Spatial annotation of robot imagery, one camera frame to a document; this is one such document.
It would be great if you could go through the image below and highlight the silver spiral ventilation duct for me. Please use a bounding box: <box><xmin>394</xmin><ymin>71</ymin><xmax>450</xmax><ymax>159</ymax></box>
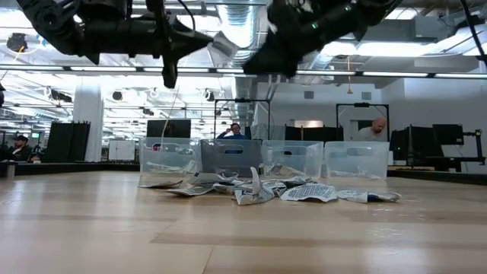
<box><xmin>217</xmin><ymin>3</ymin><xmax>267</xmax><ymax>129</ymax></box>

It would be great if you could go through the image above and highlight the grey plastic handled bin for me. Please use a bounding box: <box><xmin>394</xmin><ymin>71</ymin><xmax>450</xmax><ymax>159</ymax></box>
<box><xmin>199</xmin><ymin>139</ymin><xmax>263</xmax><ymax>178</ymax></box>

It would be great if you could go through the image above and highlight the yellow hanging cord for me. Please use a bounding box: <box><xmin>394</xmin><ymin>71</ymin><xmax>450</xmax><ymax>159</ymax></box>
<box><xmin>345</xmin><ymin>56</ymin><xmax>353</xmax><ymax>95</ymax></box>

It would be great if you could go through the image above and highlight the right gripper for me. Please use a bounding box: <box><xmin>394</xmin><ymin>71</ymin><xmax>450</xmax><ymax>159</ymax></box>
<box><xmin>242</xmin><ymin>0</ymin><xmax>343</xmax><ymax>78</ymax></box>

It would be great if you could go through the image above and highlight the yellow hanging cable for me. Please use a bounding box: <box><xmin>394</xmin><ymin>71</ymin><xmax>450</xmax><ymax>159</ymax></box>
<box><xmin>159</xmin><ymin>87</ymin><xmax>182</xmax><ymax>140</ymax></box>

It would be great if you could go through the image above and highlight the person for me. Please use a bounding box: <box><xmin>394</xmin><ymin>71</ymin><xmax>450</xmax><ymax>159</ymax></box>
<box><xmin>216</xmin><ymin>122</ymin><xmax>250</xmax><ymax>140</ymax></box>
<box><xmin>357</xmin><ymin>116</ymin><xmax>388</xmax><ymax>142</ymax></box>
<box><xmin>7</xmin><ymin>135</ymin><xmax>34</xmax><ymax>163</ymax></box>

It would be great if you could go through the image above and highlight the black gantry frame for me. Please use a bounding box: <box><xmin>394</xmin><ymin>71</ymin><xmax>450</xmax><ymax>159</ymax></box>
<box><xmin>213</xmin><ymin>97</ymin><xmax>272</xmax><ymax>142</ymax></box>
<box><xmin>336</xmin><ymin>102</ymin><xmax>390</xmax><ymax>142</ymax></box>

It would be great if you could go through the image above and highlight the long linear ceiling light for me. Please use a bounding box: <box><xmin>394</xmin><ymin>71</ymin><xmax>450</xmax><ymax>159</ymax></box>
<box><xmin>0</xmin><ymin>65</ymin><xmax>487</xmax><ymax>79</ymax></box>

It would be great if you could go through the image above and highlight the clear plastic handled bin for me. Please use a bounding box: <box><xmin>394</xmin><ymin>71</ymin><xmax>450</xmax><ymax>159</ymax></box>
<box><xmin>138</xmin><ymin>136</ymin><xmax>202</xmax><ymax>180</ymax></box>
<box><xmin>260</xmin><ymin>139</ymin><xmax>324</xmax><ymax>180</ymax></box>
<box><xmin>323</xmin><ymin>141</ymin><xmax>391</xmax><ymax>180</ymax></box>

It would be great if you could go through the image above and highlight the plain white packet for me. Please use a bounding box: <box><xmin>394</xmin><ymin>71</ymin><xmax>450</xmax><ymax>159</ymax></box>
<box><xmin>146</xmin><ymin>161</ymin><xmax>183</xmax><ymax>175</ymax></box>
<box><xmin>207</xmin><ymin>31</ymin><xmax>240</xmax><ymax>69</ymax></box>
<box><xmin>180</xmin><ymin>159</ymin><xmax>199</xmax><ymax>175</ymax></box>

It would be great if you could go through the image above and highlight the rectangular ceiling light panel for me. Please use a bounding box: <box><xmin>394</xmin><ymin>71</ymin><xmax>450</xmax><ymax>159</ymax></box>
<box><xmin>323</xmin><ymin>22</ymin><xmax>487</xmax><ymax>59</ymax></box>

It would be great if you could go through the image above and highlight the white square pillar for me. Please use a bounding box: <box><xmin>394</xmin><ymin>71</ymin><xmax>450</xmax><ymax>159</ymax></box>
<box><xmin>72</xmin><ymin>75</ymin><xmax>105</xmax><ymax>164</ymax></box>

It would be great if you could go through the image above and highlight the white packet blue mark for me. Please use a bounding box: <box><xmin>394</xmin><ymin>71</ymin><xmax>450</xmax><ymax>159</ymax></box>
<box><xmin>336</xmin><ymin>189</ymin><xmax>402</xmax><ymax>204</ymax></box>

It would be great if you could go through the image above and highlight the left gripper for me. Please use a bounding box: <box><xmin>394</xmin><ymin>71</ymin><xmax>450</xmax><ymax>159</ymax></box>
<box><xmin>125</xmin><ymin>0</ymin><xmax>214</xmax><ymax>89</ymax></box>

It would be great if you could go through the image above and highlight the black partition panel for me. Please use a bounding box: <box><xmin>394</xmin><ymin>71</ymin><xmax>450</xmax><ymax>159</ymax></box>
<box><xmin>284</xmin><ymin>125</ymin><xmax>343</xmax><ymax>142</ymax></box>
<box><xmin>44</xmin><ymin>121</ymin><xmax>91</xmax><ymax>164</ymax></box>

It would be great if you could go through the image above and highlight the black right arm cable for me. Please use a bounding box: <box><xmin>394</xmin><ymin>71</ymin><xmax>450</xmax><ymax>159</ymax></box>
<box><xmin>460</xmin><ymin>0</ymin><xmax>487</xmax><ymax>65</ymax></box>

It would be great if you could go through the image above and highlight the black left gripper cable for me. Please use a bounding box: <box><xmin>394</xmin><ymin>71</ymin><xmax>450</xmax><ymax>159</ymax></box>
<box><xmin>177</xmin><ymin>0</ymin><xmax>197</xmax><ymax>33</ymax></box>

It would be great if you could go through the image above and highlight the white packet blue print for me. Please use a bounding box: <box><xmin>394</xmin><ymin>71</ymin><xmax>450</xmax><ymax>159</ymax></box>
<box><xmin>138</xmin><ymin>180</ymin><xmax>184</xmax><ymax>190</ymax></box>
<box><xmin>234</xmin><ymin>167</ymin><xmax>275</xmax><ymax>206</ymax></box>

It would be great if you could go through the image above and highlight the black ceiling mounted device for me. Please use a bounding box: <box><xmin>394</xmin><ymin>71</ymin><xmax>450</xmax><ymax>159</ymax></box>
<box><xmin>6</xmin><ymin>32</ymin><xmax>29</xmax><ymax>53</ymax></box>

